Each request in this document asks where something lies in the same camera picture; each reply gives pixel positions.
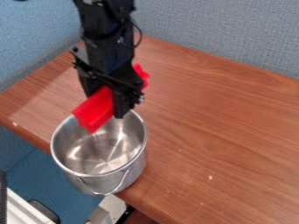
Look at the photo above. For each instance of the grey metal table frame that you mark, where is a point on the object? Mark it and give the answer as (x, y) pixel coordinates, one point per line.
(112, 211)

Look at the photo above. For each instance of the white appliance at bottom left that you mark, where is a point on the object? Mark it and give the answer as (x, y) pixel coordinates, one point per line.
(21, 212)

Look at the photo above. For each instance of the metal pot with handle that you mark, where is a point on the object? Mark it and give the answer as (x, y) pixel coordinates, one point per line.
(101, 161)

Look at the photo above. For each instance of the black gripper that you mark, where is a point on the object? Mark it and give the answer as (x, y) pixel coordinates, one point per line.
(107, 31)

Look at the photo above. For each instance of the black object under table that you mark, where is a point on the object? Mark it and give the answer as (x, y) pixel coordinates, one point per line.
(49, 214)

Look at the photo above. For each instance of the red plastic block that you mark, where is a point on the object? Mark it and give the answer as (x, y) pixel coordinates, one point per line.
(96, 110)

